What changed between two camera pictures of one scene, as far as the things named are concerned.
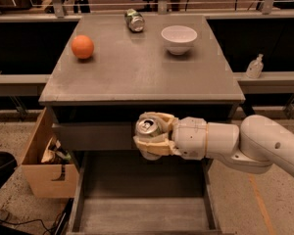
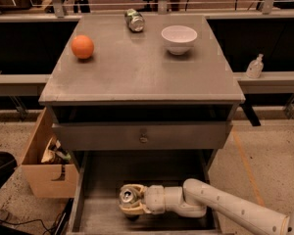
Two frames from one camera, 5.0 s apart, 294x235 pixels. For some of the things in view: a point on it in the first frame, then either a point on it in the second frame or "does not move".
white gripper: (190, 137) -> (154, 198)
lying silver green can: (134, 21) does not move
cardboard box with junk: (51, 169) does not move
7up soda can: (148, 127) -> (128, 195)
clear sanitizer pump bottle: (255, 68) does not move
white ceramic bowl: (178, 39) does not move
